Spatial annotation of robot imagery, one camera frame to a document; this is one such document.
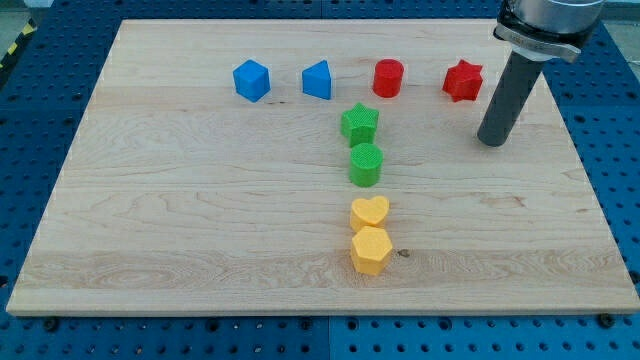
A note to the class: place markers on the green cylinder block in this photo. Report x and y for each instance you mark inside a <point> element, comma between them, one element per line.
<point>366,160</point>

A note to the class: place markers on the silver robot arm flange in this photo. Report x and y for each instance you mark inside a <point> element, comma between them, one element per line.
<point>542,30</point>

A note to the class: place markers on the red cylinder block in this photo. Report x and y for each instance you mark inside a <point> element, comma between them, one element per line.
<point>388,75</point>

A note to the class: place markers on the blue cube block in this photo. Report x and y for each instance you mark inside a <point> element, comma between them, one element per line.
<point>252,80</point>

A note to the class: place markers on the blue triangle block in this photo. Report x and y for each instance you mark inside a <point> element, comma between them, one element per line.
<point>317,80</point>

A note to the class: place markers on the yellow heart block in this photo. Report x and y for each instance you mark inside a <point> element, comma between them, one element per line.
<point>369,212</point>

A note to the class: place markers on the red star block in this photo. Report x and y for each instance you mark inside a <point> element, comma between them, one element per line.
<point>463,81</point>

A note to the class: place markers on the yellow hexagon block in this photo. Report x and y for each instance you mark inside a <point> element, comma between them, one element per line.
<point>370,250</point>

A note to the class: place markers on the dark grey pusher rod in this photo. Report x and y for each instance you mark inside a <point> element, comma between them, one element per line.
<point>514,87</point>

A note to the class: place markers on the green star block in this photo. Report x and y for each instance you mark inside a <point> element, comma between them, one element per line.
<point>359,124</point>

